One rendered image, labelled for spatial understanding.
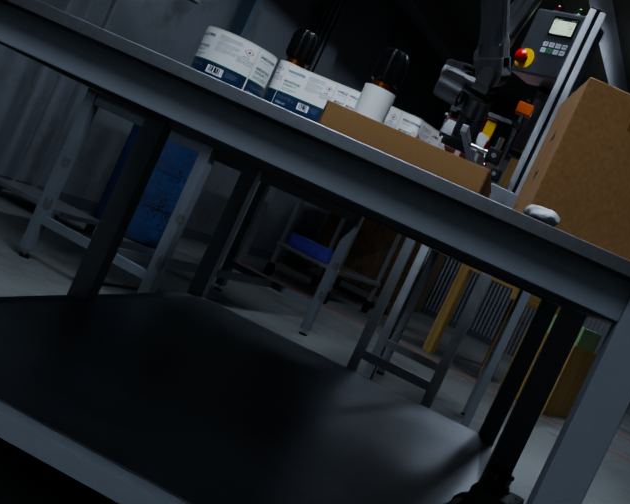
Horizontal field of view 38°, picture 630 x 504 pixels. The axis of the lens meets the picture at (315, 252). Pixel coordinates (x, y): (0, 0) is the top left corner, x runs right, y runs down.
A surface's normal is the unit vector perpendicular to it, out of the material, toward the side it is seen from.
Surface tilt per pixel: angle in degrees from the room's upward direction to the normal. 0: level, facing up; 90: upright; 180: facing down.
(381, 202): 90
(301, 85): 90
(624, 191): 90
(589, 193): 90
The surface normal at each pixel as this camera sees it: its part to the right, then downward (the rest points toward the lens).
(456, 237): -0.19, -0.04
